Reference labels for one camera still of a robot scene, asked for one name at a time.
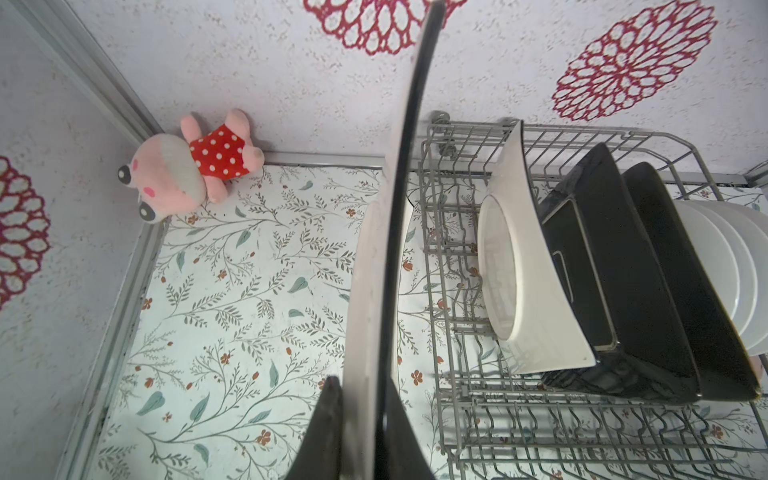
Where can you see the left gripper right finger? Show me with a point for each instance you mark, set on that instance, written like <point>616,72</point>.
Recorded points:
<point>401,457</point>

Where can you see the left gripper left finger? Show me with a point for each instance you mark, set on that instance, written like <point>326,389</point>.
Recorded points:
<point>319,456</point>

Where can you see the pink pig plush toy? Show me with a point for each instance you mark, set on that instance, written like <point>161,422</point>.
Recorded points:
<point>174,175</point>

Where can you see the white round plate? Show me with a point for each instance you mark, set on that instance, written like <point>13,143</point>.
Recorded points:
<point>746,269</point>
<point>714,253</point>
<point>752,227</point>

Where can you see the grey wire dish rack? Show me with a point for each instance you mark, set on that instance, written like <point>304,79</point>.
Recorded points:
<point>486,421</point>

